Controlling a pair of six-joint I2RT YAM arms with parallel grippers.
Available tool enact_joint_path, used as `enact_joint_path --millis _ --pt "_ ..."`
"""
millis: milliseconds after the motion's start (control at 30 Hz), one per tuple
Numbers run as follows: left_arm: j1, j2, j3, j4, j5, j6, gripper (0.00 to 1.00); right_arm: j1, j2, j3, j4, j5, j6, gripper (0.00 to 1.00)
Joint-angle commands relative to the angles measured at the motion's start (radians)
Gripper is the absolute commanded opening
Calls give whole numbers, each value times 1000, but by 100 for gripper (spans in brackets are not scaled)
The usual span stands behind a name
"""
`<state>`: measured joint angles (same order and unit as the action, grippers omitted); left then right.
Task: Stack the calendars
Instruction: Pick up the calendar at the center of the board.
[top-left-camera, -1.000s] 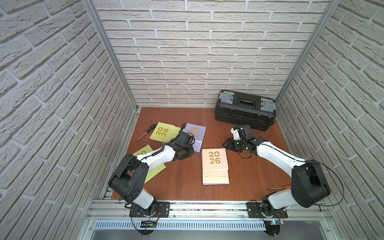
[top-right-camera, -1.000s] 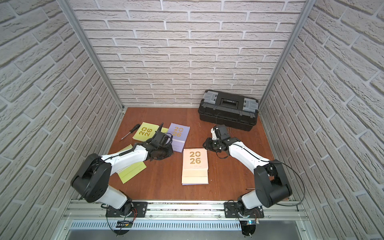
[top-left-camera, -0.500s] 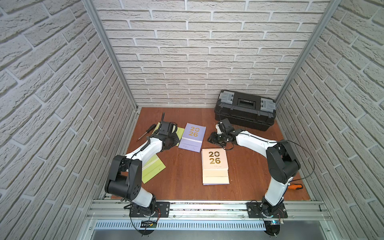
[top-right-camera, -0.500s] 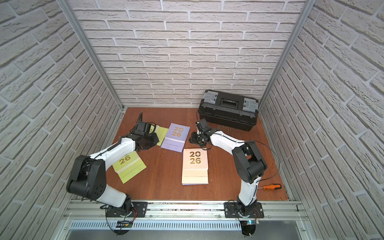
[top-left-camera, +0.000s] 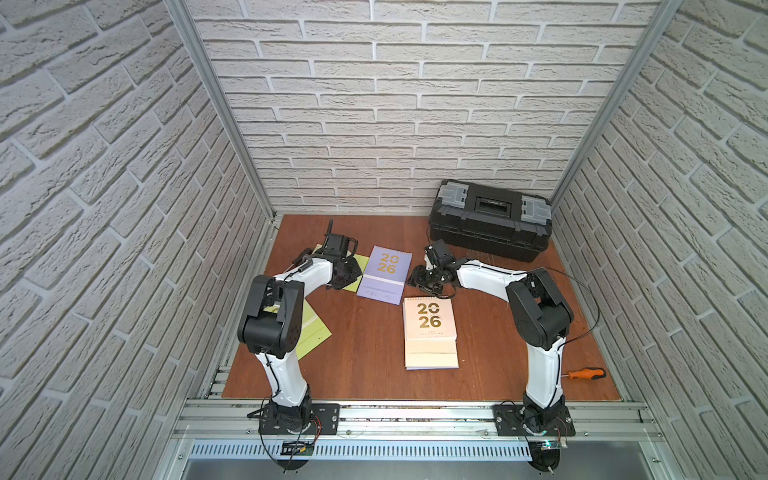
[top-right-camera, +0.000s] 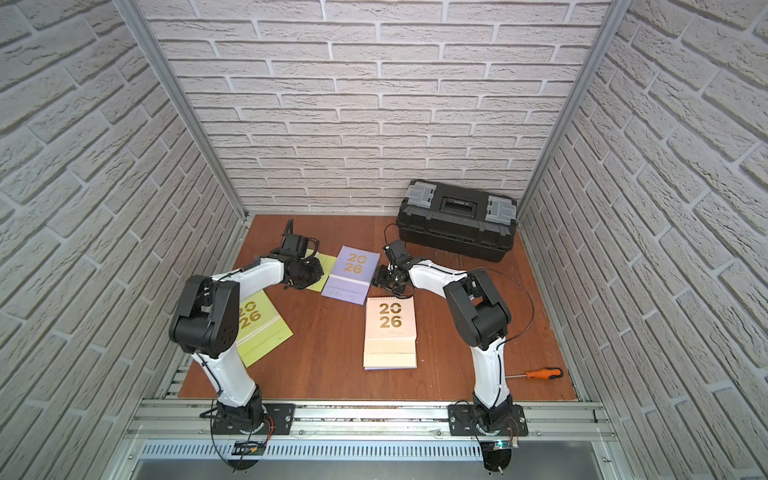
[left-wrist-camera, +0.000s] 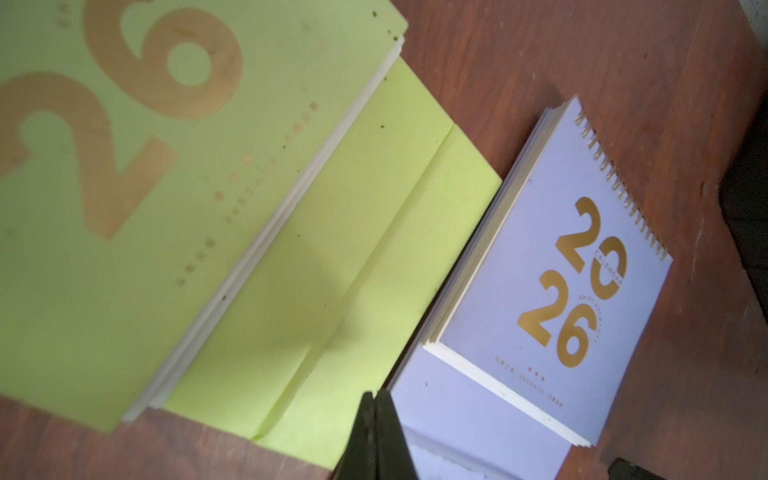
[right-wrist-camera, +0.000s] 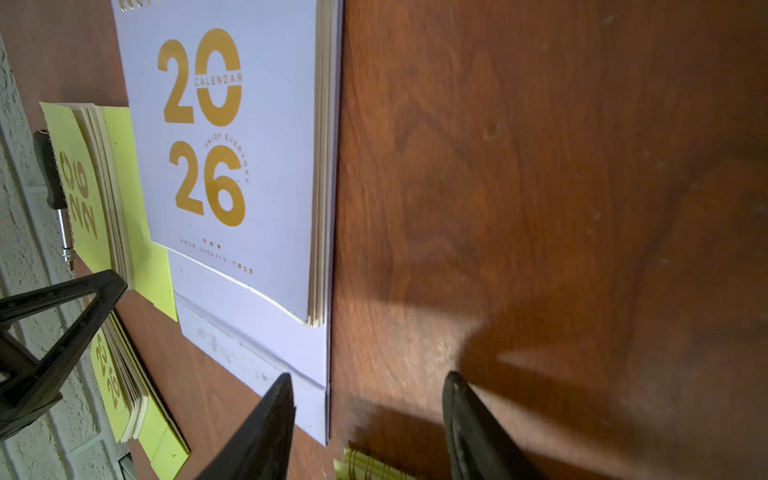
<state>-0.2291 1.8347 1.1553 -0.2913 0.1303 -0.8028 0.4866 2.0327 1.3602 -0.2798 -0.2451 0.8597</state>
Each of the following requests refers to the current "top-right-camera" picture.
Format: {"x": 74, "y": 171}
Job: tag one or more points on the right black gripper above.
{"x": 379, "y": 278}

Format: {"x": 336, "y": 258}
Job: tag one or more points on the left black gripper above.
{"x": 306, "y": 270}

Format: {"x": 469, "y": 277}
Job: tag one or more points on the beige calendar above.
{"x": 390, "y": 332}

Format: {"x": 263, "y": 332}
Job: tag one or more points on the purple calendar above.
{"x": 388, "y": 368}
{"x": 351, "y": 275}

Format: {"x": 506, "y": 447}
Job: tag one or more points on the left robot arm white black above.
{"x": 206, "y": 322}

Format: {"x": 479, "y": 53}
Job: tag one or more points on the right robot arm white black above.
{"x": 479, "y": 313}

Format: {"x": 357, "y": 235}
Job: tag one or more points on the green calendar far left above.
{"x": 327, "y": 263}

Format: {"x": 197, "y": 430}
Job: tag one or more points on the green calendar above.
{"x": 327, "y": 263}
{"x": 261, "y": 328}

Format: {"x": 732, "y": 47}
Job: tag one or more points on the black grey toolbox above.
{"x": 465, "y": 221}

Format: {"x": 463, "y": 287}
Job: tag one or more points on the green calendar near left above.
{"x": 261, "y": 328}

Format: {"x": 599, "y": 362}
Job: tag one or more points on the orange screwdriver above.
{"x": 547, "y": 373}

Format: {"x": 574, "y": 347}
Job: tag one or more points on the perforated metal grille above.
{"x": 315, "y": 450}

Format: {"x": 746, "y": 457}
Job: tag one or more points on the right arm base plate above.
{"x": 506, "y": 420}

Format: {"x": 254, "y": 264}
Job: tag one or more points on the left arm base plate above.
{"x": 254, "y": 418}

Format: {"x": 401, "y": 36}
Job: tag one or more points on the aluminium rail frame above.
{"x": 435, "y": 421}

